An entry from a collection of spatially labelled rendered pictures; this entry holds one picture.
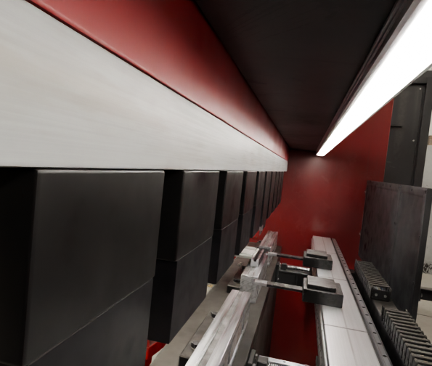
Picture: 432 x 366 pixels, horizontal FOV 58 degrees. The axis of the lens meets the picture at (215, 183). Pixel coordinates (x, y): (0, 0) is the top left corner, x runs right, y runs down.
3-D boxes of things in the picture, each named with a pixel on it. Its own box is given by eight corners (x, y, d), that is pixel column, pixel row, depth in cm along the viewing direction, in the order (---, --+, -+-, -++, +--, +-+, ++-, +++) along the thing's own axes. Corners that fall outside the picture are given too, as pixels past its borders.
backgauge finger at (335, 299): (254, 281, 125) (255, 265, 125) (338, 295, 119) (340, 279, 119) (249, 292, 113) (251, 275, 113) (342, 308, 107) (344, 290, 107)
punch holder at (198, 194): (146, 285, 53) (157, 163, 52) (207, 296, 51) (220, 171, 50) (86, 328, 38) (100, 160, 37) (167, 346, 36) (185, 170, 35)
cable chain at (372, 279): (353, 268, 150) (355, 258, 149) (369, 271, 148) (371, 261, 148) (369, 299, 113) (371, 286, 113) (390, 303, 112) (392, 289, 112)
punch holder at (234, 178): (189, 254, 72) (197, 165, 71) (234, 261, 70) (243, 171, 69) (160, 275, 58) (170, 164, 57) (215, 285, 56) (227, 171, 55)
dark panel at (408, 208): (357, 254, 227) (367, 179, 225) (361, 255, 227) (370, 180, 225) (407, 332, 117) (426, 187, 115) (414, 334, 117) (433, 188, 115)
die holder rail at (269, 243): (266, 245, 239) (268, 230, 239) (276, 247, 238) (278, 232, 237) (256, 264, 190) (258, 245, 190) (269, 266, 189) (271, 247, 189)
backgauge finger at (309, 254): (266, 253, 166) (268, 242, 166) (329, 263, 160) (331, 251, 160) (263, 260, 154) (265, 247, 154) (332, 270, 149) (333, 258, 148)
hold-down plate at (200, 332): (208, 319, 118) (210, 309, 118) (226, 322, 117) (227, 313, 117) (177, 367, 89) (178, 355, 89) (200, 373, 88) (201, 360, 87)
